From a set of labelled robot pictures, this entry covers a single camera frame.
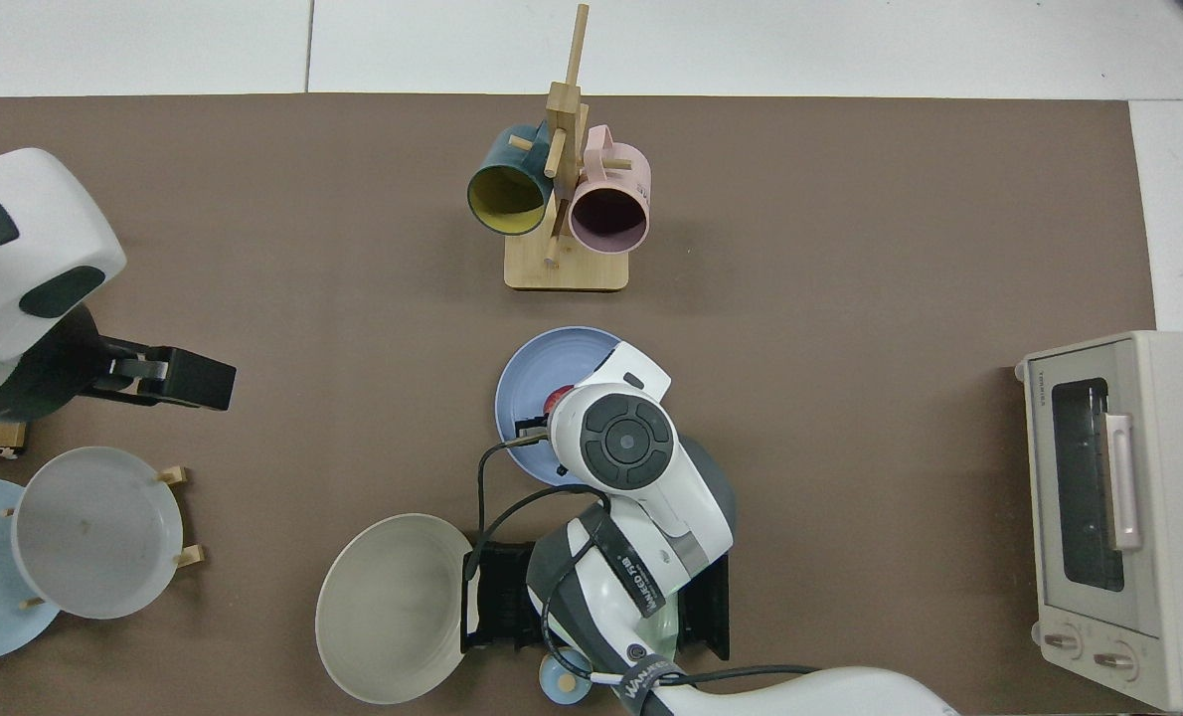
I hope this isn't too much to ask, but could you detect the small blue round thing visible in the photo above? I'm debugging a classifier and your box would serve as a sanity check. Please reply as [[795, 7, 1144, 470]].
[[538, 646, 594, 705]]

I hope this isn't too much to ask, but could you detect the wooden cup stand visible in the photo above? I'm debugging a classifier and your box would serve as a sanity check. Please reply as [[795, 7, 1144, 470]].
[[503, 4, 630, 292]]

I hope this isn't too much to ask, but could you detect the wooden plate rack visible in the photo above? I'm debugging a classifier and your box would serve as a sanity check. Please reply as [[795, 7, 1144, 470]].
[[0, 465, 205, 610]]

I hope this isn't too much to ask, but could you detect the pale toaster oven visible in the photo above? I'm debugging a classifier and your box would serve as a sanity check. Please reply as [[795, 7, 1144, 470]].
[[1014, 331, 1183, 713]]

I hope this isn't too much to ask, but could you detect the pink cup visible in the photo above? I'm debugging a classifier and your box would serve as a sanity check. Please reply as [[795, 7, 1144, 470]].
[[568, 125, 652, 256]]

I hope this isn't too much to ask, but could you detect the grey plate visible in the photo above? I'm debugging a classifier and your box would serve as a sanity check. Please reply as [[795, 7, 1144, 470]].
[[11, 447, 184, 621]]

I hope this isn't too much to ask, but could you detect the black dish rack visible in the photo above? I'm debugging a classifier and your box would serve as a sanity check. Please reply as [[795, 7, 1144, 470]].
[[460, 542, 732, 662]]

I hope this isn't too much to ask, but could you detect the pale green plate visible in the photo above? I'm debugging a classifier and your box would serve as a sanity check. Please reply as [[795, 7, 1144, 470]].
[[636, 592, 697, 657]]

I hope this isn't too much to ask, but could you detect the beige plate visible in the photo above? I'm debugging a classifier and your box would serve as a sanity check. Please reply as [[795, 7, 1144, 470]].
[[315, 513, 475, 706]]

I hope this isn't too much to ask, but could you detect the brown table cloth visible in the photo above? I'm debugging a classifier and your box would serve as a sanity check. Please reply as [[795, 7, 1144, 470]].
[[0, 94, 1159, 716]]

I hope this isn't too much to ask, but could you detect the dark teal cup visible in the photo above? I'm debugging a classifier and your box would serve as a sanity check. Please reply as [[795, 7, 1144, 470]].
[[467, 123, 553, 237]]

